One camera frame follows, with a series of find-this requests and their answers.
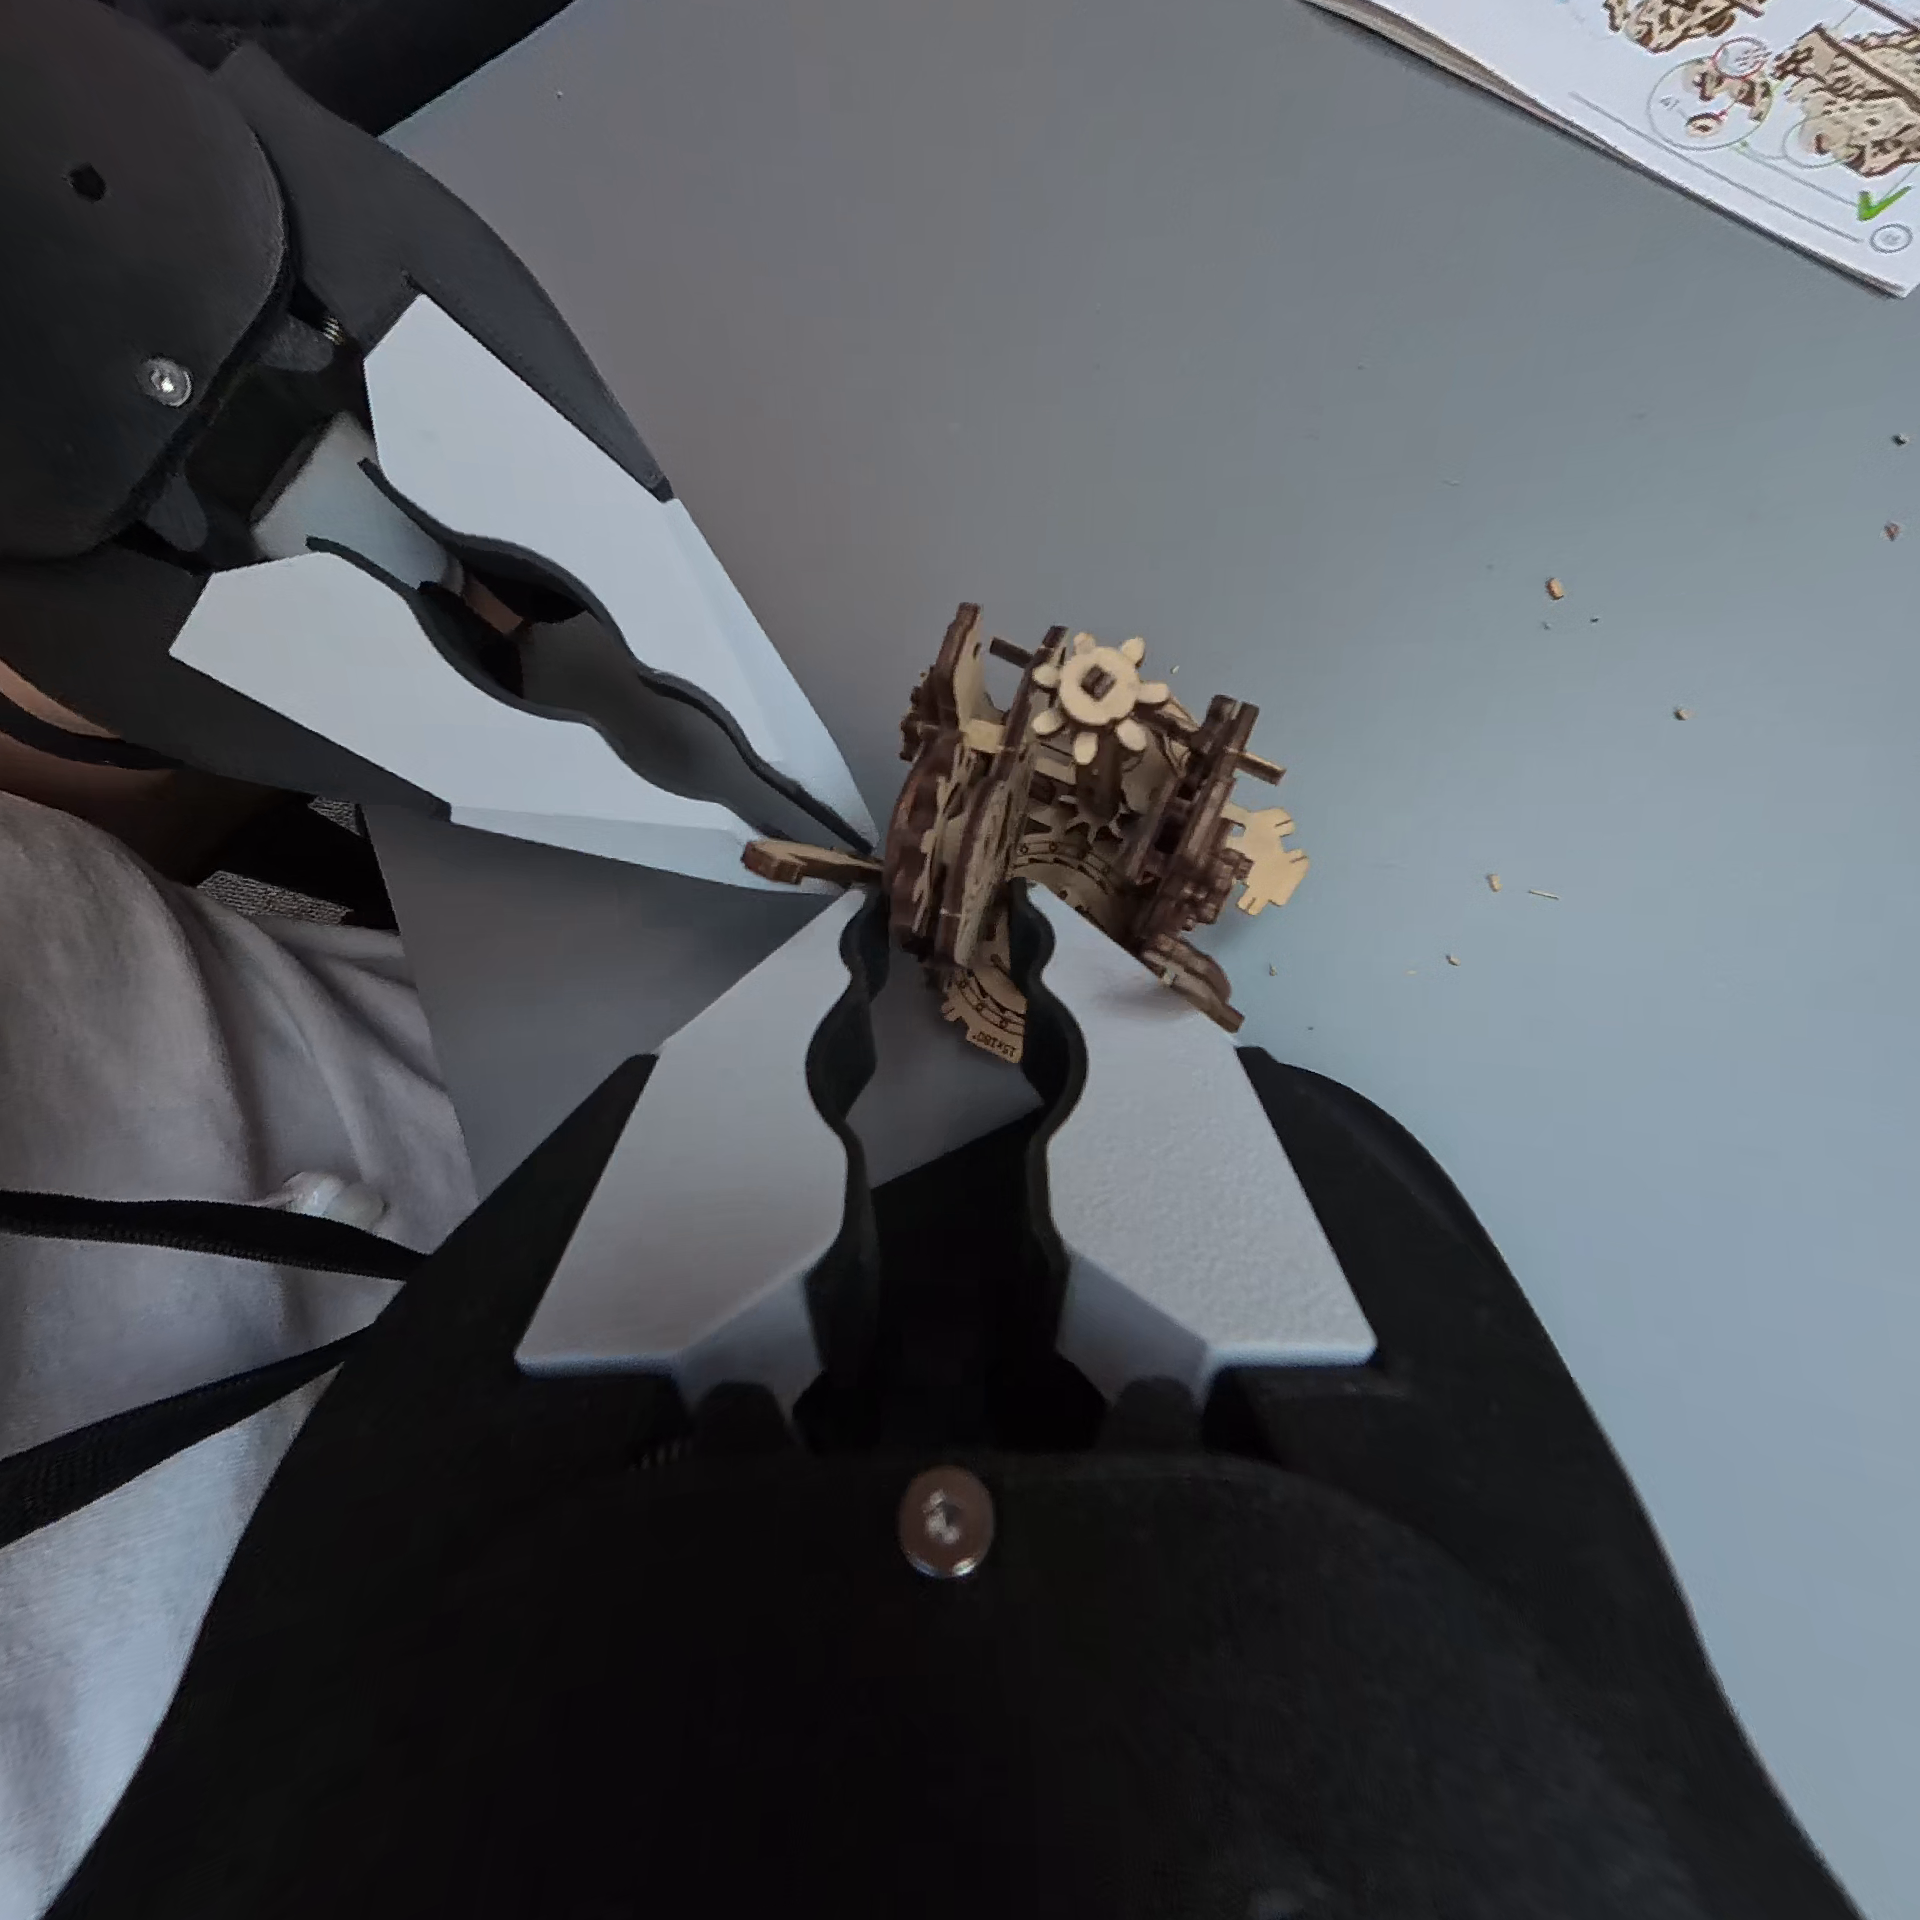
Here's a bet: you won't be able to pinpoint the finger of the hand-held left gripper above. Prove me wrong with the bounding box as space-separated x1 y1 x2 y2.
251 289 886 856
167 537 874 891

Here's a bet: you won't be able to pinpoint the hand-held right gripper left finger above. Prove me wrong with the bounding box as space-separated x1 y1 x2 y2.
515 891 922 1439

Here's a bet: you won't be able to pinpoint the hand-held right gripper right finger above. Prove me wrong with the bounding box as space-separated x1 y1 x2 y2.
1002 882 1379 1424

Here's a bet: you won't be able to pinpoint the small wooden part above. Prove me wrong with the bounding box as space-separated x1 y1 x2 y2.
744 836 889 895

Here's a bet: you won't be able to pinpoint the brown wooden mechanical model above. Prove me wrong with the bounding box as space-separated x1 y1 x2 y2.
883 599 1312 1077

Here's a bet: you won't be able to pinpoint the dark woven fabric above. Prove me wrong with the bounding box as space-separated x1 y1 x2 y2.
189 787 403 936

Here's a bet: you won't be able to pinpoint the person's white-shirted torso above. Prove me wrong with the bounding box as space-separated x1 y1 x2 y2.
0 780 486 1652

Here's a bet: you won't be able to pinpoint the scattered wood crumbs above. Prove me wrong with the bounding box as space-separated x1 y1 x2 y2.
1261 516 1907 981

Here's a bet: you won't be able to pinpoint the white instruction booklet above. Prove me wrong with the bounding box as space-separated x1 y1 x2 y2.
1304 0 1920 297

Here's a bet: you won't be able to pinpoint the black strap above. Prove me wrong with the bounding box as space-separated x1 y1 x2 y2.
0 1185 433 1288
0 1328 373 1549

